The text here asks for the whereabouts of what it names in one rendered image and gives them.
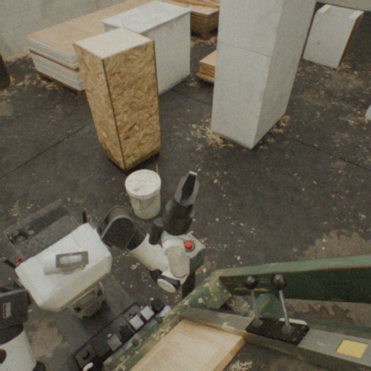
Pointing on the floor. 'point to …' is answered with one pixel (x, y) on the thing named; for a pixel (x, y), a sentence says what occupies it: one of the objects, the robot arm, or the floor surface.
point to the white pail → (144, 193)
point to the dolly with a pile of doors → (207, 69)
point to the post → (188, 285)
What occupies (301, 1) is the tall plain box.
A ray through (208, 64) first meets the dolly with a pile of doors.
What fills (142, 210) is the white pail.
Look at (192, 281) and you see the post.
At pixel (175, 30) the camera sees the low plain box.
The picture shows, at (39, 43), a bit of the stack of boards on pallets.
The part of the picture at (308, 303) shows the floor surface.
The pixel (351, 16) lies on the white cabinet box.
